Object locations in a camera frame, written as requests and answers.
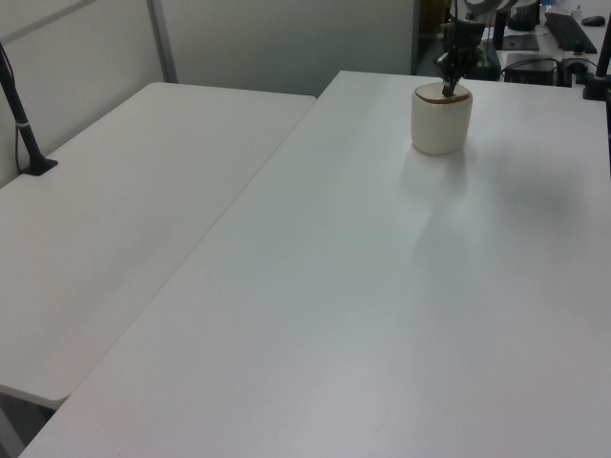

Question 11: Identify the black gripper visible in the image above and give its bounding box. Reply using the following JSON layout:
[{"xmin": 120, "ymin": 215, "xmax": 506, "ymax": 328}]
[{"xmin": 435, "ymin": 17, "xmax": 486, "ymax": 97}]

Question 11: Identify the cream hinged bin lid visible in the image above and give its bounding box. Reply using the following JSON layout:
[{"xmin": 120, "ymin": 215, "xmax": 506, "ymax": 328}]
[{"xmin": 412, "ymin": 81, "xmax": 474, "ymax": 106}]

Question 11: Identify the white ceramic jar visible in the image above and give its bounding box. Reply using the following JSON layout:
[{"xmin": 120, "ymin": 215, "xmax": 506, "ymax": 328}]
[{"xmin": 411, "ymin": 81, "xmax": 474, "ymax": 156}]

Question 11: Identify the black monitor stand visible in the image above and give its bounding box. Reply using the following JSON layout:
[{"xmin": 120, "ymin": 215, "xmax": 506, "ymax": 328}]
[{"xmin": 491, "ymin": 7, "xmax": 541, "ymax": 52}]

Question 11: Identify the black box device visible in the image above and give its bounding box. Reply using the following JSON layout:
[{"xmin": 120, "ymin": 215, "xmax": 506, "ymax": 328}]
[{"xmin": 501, "ymin": 52, "xmax": 560, "ymax": 86}]

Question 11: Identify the black computer keyboard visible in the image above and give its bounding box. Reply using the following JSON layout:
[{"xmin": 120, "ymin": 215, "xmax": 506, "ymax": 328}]
[{"xmin": 542, "ymin": 10, "xmax": 599, "ymax": 55}]

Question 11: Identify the white side table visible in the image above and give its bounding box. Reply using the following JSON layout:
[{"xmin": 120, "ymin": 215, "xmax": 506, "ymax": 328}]
[{"xmin": 0, "ymin": 81, "xmax": 318, "ymax": 403}]

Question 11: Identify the black camera pole with clamp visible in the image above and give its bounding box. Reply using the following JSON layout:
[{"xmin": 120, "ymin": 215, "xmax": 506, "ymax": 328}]
[{"xmin": 580, "ymin": 0, "xmax": 611, "ymax": 102}]

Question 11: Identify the grey metal partition post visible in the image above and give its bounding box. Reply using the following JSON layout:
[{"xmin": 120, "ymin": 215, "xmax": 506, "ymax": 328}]
[{"xmin": 145, "ymin": 0, "xmax": 179, "ymax": 84}]

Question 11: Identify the black camera pole with tie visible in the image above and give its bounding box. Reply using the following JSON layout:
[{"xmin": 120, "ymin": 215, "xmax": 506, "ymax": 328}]
[{"xmin": 0, "ymin": 41, "xmax": 60, "ymax": 177}]

